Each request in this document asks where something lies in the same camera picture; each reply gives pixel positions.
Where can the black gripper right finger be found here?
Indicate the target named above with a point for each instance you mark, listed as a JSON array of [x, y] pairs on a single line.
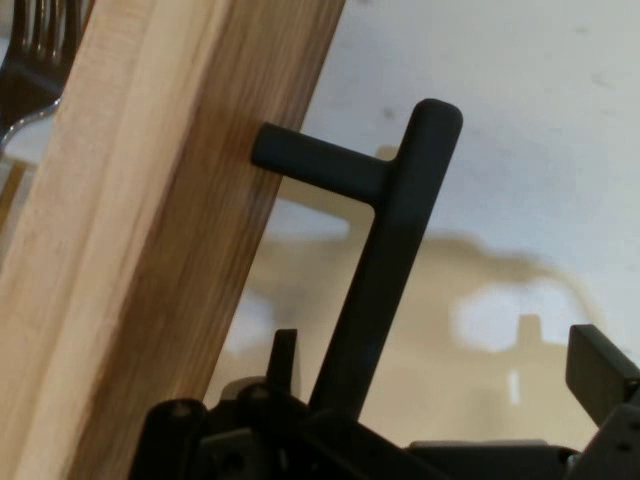
[[615, 400]]

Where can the dark fork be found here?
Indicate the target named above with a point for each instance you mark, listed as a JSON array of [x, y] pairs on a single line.
[[35, 75]]

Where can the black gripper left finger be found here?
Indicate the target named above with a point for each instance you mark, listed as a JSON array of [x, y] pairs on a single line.
[[240, 440]]

